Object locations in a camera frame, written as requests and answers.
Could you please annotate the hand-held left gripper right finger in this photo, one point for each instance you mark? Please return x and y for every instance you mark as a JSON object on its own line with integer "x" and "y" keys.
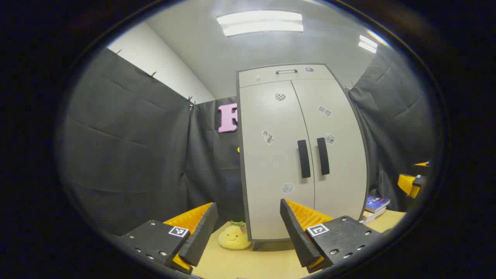
{"x": 296, "y": 236}

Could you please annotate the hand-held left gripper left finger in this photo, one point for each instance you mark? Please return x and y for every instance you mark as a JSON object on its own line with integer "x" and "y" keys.
{"x": 199, "y": 236}

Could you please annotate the blue book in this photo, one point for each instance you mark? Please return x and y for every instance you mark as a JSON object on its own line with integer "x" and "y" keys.
{"x": 376, "y": 203}

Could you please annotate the small ceiling light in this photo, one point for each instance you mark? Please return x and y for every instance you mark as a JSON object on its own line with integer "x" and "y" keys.
{"x": 367, "y": 43}

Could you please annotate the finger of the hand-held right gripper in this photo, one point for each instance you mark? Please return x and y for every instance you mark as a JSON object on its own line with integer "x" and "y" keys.
{"x": 409, "y": 185}
{"x": 421, "y": 169}

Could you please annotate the grey double-door shoe cabinet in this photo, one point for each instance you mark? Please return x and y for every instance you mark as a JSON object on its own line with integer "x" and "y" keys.
{"x": 271, "y": 162}

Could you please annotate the white book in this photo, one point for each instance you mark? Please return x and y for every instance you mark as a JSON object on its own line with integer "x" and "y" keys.
{"x": 368, "y": 219}

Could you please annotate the large ceiling light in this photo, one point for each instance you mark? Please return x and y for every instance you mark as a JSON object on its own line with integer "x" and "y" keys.
{"x": 259, "y": 23}

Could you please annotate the yellow plush toy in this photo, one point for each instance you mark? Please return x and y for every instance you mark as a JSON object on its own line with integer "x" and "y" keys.
{"x": 233, "y": 236}

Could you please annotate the black backdrop cloth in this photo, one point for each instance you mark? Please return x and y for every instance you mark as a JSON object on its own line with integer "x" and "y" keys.
{"x": 128, "y": 147}

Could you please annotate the grey cabinet drawer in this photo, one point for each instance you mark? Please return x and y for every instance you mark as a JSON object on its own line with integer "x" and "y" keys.
{"x": 267, "y": 77}

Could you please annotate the grey cabinet door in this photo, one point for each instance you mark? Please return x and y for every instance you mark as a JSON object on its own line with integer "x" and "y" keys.
{"x": 267, "y": 166}
{"x": 345, "y": 170}

